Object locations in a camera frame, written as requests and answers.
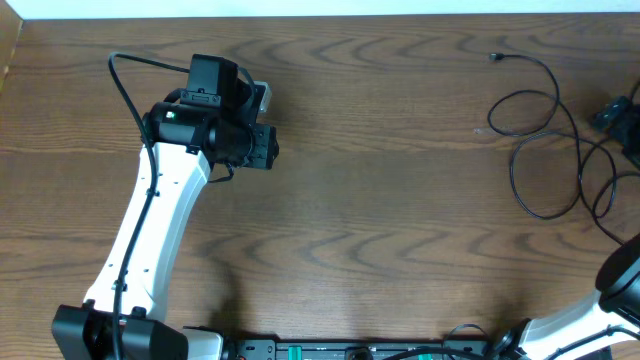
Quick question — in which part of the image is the thin black usb cable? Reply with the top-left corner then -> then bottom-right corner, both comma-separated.
589,79 -> 640,247

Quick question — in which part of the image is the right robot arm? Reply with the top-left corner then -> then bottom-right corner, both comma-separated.
487,95 -> 639,359

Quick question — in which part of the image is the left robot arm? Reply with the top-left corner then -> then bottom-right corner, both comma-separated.
52,54 -> 279,359

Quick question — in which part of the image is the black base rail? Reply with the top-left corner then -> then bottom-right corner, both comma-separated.
182,327 -> 614,360

